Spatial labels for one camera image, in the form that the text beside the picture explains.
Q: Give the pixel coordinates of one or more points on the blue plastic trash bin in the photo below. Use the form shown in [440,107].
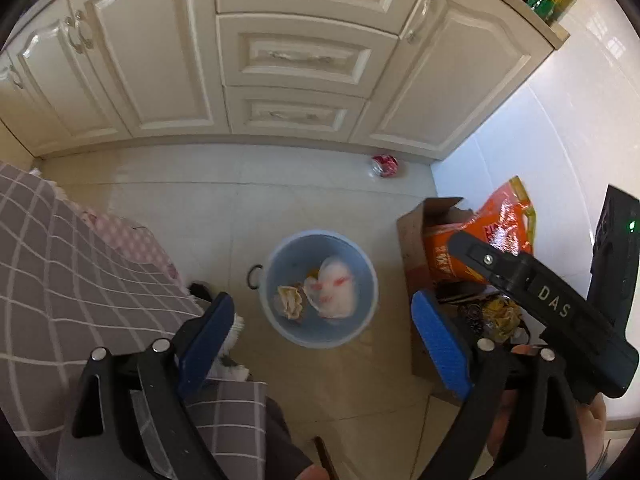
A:
[295,260]

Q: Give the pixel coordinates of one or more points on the row of cream cabinet doors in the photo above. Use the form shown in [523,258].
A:
[150,50]

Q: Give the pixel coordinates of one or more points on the white red printed plastic bag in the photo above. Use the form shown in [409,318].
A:
[335,285]

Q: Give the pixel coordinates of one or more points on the grey checked tablecloth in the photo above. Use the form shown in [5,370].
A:
[75,285]

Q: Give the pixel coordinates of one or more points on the brown cardboard box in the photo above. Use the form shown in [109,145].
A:
[412,240]

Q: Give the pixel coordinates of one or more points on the dark brown pants leg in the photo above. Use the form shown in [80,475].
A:
[282,435]

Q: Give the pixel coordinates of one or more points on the crumpled yellowish wrapper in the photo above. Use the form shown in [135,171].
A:
[290,302]

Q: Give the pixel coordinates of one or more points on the red drink can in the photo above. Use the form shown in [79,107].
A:
[384,166]

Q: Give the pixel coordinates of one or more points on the black slipper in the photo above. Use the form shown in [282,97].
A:
[202,292]

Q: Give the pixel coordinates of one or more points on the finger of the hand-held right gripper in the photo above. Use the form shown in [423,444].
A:
[487,259]

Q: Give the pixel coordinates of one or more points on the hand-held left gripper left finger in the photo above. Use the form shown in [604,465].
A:
[210,340]

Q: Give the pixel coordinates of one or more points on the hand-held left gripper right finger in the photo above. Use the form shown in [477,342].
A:
[440,340]

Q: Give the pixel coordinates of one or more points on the crumpled yellow snack wrapper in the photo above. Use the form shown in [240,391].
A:
[500,312]

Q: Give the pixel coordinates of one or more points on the orange plastic bag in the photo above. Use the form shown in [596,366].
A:
[500,210]

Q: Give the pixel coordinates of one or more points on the pink checked cloth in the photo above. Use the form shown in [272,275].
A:
[140,245]

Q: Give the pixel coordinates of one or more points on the small cream cabinet drawer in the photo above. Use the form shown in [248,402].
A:
[295,115]

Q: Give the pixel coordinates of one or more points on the brown wooden stick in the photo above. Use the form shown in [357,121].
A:
[325,457]

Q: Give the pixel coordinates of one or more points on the medium cream cabinet drawer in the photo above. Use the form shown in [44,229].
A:
[305,55]

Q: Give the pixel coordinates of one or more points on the person's right hand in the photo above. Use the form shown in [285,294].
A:
[595,430]

